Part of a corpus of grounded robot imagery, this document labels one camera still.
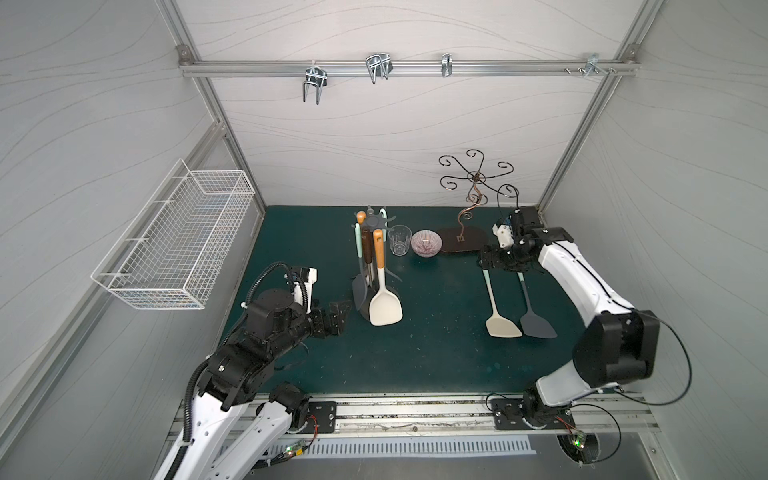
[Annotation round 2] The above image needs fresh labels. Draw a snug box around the white spatula light wood handle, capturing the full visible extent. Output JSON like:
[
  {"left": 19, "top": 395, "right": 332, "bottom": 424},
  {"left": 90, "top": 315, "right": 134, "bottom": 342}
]
[{"left": 369, "top": 229, "right": 403, "bottom": 327}]

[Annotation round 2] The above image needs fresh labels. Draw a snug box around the cream spatula mint handle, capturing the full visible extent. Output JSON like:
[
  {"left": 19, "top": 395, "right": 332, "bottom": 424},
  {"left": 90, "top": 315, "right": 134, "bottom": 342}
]
[{"left": 482, "top": 269, "right": 523, "bottom": 339}]

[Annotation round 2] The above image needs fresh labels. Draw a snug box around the grey spatula mint handle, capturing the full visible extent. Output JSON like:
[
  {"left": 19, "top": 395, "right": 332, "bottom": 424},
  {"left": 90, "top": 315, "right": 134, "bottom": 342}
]
[{"left": 517, "top": 272, "right": 557, "bottom": 339}]

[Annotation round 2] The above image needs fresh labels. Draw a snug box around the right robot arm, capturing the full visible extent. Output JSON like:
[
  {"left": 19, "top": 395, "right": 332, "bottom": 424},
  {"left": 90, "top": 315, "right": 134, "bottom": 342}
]
[{"left": 479, "top": 207, "right": 660, "bottom": 425}]

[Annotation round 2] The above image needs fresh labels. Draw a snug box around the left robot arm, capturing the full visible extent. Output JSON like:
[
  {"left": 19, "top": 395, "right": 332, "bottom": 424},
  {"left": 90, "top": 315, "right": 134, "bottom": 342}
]
[{"left": 155, "top": 261, "right": 351, "bottom": 479}]

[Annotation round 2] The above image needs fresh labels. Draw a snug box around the grey utensil rack stand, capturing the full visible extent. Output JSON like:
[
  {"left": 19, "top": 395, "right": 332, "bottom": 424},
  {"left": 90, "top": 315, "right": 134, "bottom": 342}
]
[{"left": 352, "top": 206, "right": 402, "bottom": 321}]

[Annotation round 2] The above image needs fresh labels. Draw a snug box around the brown metal scroll stand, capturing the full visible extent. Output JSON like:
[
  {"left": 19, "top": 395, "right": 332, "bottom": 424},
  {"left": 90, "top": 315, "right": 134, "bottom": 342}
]
[{"left": 438, "top": 148, "right": 519, "bottom": 254}]

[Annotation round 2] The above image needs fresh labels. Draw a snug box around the pink striped bowl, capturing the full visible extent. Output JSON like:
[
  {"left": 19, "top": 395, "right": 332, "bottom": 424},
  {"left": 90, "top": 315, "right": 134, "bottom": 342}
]
[{"left": 410, "top": 230, "right": 443, "bottom": 258}]

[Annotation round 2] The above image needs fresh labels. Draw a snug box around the clear drinking glass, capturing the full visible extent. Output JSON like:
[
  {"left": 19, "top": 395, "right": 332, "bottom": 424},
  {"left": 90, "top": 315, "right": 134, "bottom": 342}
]
[{"left": 388, "top": 225, "right": 412, "bottom": 257}]

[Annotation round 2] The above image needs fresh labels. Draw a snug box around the white vent strip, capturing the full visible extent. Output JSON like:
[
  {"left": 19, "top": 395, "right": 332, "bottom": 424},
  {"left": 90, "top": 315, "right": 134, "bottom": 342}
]
[{"left": 299, "top": 435, "right": 537, "bottom": 459}]

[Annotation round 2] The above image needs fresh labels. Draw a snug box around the small metal hook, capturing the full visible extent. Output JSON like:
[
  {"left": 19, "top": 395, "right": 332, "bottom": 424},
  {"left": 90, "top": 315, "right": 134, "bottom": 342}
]
[{"left": 441, "top": 53, "right": 453, "bottom": 78}]

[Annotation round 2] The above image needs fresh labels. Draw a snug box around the metal double hook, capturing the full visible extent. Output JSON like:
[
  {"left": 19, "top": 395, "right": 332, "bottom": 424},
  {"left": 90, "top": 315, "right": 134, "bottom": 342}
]
[{"left": 302, "top": 65, "right": 328, "bottom": 105}]

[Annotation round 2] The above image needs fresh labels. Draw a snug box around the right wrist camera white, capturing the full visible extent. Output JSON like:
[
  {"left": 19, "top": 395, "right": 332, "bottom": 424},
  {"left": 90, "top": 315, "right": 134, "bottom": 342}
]
[{"left": 492, "top": 224, "right": 514, "bottom": 250}]

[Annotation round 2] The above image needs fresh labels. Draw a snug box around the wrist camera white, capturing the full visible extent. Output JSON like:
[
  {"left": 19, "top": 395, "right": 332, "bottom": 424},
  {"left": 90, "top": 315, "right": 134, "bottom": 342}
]
[
  {"left": 292, "top": 267, "right": 317, "bottom": 314},
  {"left": 492, "top": 224, "right": 514, "bottom": 250}
]

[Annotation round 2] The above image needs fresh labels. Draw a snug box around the grey utensil mint handle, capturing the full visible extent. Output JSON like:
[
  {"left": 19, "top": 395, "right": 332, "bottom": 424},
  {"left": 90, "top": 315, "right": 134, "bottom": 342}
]
[{"left": 352, "top": 223, "right": 367, "bottom": 310}]

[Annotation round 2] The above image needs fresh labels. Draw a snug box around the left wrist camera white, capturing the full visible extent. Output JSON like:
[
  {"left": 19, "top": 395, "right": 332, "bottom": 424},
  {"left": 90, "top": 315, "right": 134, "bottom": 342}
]
[{"left": 292, "top": 267, "right": 317, "bottom": 314}]

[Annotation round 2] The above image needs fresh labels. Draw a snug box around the white wire basket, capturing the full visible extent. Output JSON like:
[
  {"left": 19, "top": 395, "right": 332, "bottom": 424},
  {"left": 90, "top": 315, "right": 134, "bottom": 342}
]
[{"left": 91, "top": 159, "right": 254, "bottom": 310}]

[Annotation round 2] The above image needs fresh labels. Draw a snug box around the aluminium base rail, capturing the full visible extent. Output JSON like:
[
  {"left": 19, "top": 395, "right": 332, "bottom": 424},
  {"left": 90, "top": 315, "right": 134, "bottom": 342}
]
[{"left": 288, "top": 393, "right": 661, "bottom": 438}]

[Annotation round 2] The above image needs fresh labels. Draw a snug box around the metal bracket hook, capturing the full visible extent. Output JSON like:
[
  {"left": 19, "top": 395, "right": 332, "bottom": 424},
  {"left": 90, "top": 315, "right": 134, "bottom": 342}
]
[{"left": 564, "top": 53, "right": 618, "bottom": 78}]

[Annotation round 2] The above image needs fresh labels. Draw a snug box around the metal wire hook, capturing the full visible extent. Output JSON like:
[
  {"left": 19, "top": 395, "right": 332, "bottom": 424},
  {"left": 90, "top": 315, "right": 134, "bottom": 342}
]
[{"left": 365, "top": 53, "right": 393, "bottom": 84}]

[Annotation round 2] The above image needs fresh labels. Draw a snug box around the aluminium top rail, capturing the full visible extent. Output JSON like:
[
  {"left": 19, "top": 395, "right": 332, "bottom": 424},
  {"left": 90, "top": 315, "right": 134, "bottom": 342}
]
[{"left": 176, "top": 45, "right": 641, "bottom": 79}]

